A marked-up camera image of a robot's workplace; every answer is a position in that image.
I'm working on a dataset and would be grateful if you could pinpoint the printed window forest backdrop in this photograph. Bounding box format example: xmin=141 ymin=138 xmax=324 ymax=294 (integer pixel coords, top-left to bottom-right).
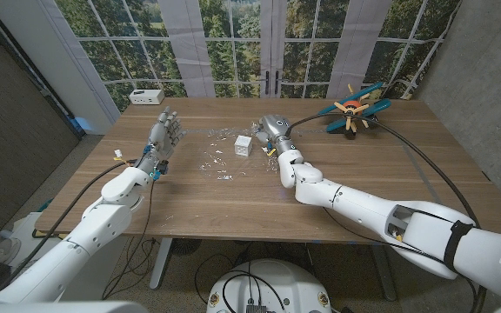
xmin=54 ymin=0 xmax=463 ymax=114

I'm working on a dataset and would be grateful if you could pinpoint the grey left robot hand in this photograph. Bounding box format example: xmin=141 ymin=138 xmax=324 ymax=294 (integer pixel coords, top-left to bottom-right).
xmin=135 ymin=106 xmax=187 ymax=176

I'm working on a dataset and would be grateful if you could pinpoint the white flat floor panel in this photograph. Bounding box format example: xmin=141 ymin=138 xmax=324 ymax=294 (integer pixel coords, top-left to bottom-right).
xmin=0 ymin=211 xmax=93 ymax=279

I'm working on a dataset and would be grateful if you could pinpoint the clear plastic wrap sheet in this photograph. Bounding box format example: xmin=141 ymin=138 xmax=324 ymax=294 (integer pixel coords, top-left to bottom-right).
xmin=197 ymin=125 xmax=280 ymax=182

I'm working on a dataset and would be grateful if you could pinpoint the teal wooden toy airplane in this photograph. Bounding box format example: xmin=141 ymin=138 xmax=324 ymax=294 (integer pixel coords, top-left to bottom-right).
xmin=317 ymin=81 xmax=393 ymax=141

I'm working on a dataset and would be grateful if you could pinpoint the white shoe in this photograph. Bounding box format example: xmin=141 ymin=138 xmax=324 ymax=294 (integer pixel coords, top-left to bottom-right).
xmin=0 ymin=236 xmax=23 ymax=267

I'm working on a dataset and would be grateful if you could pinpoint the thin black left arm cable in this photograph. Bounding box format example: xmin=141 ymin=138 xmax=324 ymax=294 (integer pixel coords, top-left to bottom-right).
xmin=102 ymin=178 xmax=156 ymax=301

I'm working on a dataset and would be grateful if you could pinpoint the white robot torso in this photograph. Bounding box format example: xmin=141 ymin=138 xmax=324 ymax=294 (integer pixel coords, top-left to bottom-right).
xmin=205 ymin=258 xmax=333 ymax=313

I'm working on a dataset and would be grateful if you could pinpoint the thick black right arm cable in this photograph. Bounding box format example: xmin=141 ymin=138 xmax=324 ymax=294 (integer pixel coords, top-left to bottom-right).
xmin=284 ymin=111 xmax=482 ymax=230

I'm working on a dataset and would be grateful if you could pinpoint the grey table leg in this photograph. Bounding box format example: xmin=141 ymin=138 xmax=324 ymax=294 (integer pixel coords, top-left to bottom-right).
xmin=149 ymin=237 xmax=174 ymax=290
xmin=370 ymin=243 xmax=398 ymax=302

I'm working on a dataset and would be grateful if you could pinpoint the white power box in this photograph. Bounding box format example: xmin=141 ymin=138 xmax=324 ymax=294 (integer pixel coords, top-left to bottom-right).
xmin=128 ymin=89 xmax=166 ymax=106

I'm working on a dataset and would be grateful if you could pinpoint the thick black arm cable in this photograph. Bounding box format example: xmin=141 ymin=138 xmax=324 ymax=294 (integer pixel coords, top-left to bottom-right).
xmin=284 ymin=111 xmax=482 ymax=230
xmin=13 ymin=158 xmax=138 ymax=279

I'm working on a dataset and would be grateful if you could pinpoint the black torso cable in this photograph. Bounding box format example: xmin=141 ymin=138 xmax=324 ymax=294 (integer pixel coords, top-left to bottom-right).
xmin=193 ymin=253 xmax=287 ymax=312

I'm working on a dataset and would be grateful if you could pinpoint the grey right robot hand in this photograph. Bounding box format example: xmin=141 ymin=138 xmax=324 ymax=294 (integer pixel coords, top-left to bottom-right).
xmin=252 ymin=114 xmax=297 ymax=157

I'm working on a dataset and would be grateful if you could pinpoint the black round fan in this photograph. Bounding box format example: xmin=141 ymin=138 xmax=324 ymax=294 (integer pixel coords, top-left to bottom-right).
xmin=170 ymin=237 xmax=203 ymax=256

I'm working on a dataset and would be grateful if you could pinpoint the dark brown door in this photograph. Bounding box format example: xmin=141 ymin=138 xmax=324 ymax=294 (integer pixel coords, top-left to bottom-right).
xmin=0 ymin=8 xmax=82 ymax=231

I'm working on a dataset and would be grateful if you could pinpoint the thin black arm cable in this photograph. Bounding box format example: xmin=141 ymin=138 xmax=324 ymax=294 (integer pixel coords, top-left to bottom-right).
xmin=322 ymin=207 xmax=489 ymax=313
xmin=102 ymin=178 xmax=156 ymax=301

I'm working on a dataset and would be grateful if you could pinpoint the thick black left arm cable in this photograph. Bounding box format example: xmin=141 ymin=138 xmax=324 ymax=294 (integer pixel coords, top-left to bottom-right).
xmin=13 ymin=158 xmax=138 ymax=279

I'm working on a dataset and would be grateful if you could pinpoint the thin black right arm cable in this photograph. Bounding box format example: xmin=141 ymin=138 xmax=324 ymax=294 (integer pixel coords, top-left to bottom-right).
xmin=322 ymin=207 xmax=489 ymax=313

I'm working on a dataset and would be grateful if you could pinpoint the white cube package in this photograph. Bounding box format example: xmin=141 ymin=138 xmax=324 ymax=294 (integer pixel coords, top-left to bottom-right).
xmin=233 ymin=135 xmax=253 ymax=157

